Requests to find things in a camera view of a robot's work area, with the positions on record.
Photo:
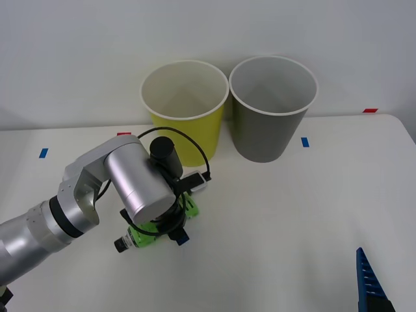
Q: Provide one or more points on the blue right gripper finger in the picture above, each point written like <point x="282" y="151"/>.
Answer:
<point x="369" y="286"/>

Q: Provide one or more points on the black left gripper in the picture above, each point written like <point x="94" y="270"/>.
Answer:
<point x="169" y="221"/>

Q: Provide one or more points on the green plastic bottle black cap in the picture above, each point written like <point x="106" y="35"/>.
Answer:
<point x="143" y="239"/>

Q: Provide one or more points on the silver and black left arm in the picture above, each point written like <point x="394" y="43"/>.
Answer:
<point x="136" y="182"/>

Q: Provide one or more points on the yellow-green plastic bin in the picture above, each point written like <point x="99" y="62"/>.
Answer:
<point x="195" y="136"/>

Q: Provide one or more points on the grey plastic bin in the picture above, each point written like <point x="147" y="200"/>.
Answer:
<point x="263" y="136"/>

